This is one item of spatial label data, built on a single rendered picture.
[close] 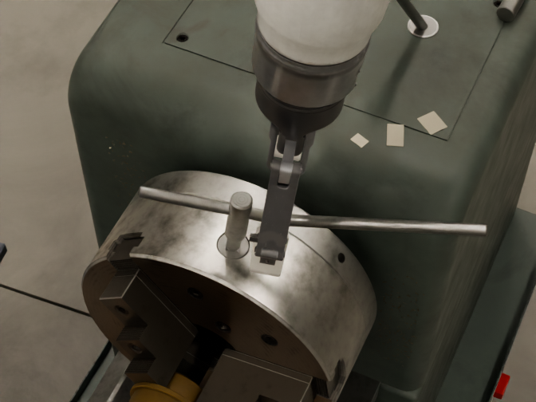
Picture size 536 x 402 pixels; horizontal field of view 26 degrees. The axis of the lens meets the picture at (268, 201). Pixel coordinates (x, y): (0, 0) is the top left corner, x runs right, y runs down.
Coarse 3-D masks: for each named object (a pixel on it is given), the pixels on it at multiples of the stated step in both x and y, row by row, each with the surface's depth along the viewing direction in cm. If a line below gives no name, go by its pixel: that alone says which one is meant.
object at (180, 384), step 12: (144, 384) 122; (156, 384) 122; (168, 384) 123; (180, 384) 123; (192, 384) 124; (132, 396) 123; (144, 396) 122; (156, 396) 121; (168, 396) 121; (180, 396) 121; (192, 396) 123
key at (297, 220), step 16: (144, 192) 113; (160, 192) 113; (176, 192) 113; (208, 208) 113; (224, 208) 113; (256, 208) 113; (304, 224) 112; (320, 224) 112; (336, 224) 112; (352, 224) 111; (368, 224) 111; (384, 224) 111; (400, 224) 110; (416, 224) 110; (432, 224) 110; (448, 224) 110; (464, 224) 109; (480, 224) 109
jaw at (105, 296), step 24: (120, 264) 123; (120, 288) 121; (144, 288) 122; (120, 312) 122; (144, 312) 121; (168, 312) 124; (120, 336) 123; (144, 336) 121; (168, 336) 123; (192, 336) 126; (144, 360) 123; (168, 360) 123
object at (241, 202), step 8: (240, 192) 112; (232, 200) 111; (240, 200) 111; (248, 200) 112; (232, 208) 112; (240, 208) 111; (248, 208) 111; (232, 216) 113; (240, 216) 112; (232, 224) 114; (240, 224) 113; (232, 232) 115; (240, 232) 115; (232, 240) 116; (240, 240) 116; (232, 248) 118
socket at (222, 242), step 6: (222, 240) 119; (246, 240) 119; (222, 246) 118; (240, 246) 119; (246, 246) 119; (222, 252) 118; (228, 252) 118; (234, 252) 118; (240, 252) 118; (246, 252) 118; (234, 258) 118
